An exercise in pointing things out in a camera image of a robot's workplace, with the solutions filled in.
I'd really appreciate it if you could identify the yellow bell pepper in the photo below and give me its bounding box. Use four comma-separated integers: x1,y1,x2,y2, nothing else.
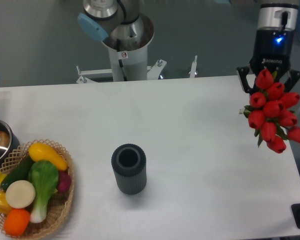
0,190,13,215

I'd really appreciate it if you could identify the dark green cucumber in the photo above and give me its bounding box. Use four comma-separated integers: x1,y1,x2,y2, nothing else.
0,155,35,191

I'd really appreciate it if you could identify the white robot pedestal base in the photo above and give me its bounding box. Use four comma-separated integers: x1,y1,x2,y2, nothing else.
76,46,167,84

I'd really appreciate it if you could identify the beige round disc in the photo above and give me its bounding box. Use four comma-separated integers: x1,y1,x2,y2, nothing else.
5,180,36,209

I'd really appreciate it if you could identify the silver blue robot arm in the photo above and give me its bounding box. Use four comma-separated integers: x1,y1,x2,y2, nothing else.
77,0,300,94

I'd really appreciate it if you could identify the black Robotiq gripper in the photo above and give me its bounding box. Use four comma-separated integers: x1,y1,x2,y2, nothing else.
236,29,300,95

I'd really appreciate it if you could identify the yellow squash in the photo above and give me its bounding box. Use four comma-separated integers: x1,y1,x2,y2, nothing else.
28,142,68,171

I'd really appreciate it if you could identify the red tulip bouquet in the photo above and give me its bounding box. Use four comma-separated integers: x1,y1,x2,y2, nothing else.
241,68,300,154

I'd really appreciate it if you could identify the green bok choy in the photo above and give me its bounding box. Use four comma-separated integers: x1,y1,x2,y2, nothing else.
28,160,59,224

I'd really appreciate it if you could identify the dark grey ribbed vase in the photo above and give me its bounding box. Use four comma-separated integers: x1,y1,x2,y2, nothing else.
111,143,147,195

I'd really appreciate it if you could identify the purple red radish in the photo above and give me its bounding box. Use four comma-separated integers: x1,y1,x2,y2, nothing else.
56,171,72,193

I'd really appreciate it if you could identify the orange fruit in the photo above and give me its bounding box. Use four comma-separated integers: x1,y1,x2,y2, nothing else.
3,208,30,237

